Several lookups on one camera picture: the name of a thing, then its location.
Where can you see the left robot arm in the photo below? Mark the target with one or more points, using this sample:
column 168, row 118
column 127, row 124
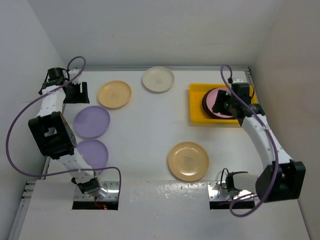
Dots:
column 53, row 135

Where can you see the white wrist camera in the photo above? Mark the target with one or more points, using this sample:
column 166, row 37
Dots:
column 75, row 75
column 237, row 81

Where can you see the orange plate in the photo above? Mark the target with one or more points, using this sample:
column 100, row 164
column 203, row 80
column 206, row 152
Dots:
column 114, row 94
column 188, row 161

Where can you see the purple plate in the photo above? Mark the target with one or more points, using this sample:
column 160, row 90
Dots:
column 94, row 153
column 91, row 122

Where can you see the metal base plate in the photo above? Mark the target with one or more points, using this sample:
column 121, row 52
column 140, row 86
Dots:
column 108, row 192
column 217, row 192

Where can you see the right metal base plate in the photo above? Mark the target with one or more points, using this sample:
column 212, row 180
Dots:
column 217, row 192

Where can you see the steel plate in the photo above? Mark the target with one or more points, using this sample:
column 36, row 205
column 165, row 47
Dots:
column 204, row 107

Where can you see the yellow plastic bin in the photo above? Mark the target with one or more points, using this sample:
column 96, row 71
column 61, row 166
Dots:
column 197, row 114

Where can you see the cream white plate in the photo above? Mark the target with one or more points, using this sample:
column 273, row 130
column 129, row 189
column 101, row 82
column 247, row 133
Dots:
column 158, row 79

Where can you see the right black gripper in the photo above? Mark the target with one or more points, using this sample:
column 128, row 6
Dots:
column 218, row 107

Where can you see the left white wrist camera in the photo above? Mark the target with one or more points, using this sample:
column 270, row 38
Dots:
column 75, row 75

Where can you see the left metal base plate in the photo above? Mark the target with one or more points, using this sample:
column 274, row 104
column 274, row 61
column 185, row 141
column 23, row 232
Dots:
column 108, row 192

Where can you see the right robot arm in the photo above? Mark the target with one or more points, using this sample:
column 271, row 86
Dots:
column 282, row 177

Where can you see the pink plate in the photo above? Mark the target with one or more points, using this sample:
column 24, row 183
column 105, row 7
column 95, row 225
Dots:
column 211, row 100

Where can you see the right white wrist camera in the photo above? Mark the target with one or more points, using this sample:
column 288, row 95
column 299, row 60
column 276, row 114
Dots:
column 237, row 81

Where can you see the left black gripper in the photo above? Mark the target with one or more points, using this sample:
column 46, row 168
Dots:
column 81, row 97

